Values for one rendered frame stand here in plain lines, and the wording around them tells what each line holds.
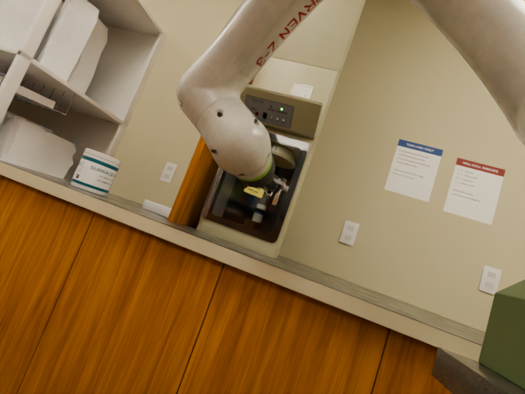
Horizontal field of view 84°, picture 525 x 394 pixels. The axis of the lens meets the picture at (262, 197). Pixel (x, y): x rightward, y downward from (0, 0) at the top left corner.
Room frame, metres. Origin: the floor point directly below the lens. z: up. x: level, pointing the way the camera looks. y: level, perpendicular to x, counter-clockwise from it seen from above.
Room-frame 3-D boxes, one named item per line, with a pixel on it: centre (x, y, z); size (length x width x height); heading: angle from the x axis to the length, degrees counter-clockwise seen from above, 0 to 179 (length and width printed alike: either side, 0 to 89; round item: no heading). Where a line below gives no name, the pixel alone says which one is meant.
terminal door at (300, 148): (1.11, 0.05, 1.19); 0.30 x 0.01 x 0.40; 77
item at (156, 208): (1.31, 0.38, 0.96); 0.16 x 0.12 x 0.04; 65
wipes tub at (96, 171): (1.14, 0.64, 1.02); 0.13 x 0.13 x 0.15
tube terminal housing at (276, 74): (1.24, 0.02, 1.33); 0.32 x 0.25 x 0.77; 77
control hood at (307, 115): (1.06, 0.06, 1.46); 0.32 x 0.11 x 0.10; 77
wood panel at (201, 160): (1.32, 0.23, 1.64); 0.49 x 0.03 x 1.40; 167
